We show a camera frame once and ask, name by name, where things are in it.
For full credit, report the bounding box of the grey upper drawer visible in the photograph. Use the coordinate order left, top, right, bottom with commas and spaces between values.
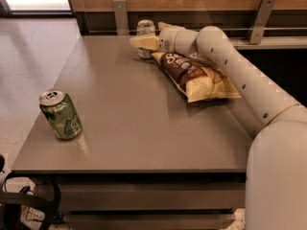
59, 183, 245, 211

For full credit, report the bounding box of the grey lower drawer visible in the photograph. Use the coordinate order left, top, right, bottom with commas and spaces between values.
65, 214, 235, 230

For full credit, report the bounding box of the black chair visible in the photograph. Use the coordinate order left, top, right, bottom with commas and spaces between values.
0, 154, 60, 230

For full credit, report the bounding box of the grey drawer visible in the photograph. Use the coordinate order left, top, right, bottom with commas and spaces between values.
59, 183, 245, 211
65, 214, 235, 230

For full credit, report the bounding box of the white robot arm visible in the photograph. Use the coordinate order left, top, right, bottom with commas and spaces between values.
130, 23, 307, 230

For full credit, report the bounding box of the metal wall bracket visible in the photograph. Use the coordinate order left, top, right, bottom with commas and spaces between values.
112, 0, 130, 35
247, 0, 276, 45

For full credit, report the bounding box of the green soda can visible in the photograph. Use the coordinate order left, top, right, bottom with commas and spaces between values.
39, 88, 83, 140

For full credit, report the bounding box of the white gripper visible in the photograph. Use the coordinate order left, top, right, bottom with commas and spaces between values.
130, 22, 199, 56

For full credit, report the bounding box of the left metal wall bracket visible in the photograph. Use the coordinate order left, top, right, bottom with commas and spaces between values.
112, 0, 130, 35

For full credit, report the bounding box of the white green 7up can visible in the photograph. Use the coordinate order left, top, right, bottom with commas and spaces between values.
137, 19, 155, 59

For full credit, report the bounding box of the right metal wall bracket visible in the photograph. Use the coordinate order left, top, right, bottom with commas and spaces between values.
247, 0, 276, 45

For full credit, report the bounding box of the brown yellow chip bag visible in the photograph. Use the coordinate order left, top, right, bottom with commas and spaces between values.
152, 52, 240, 103

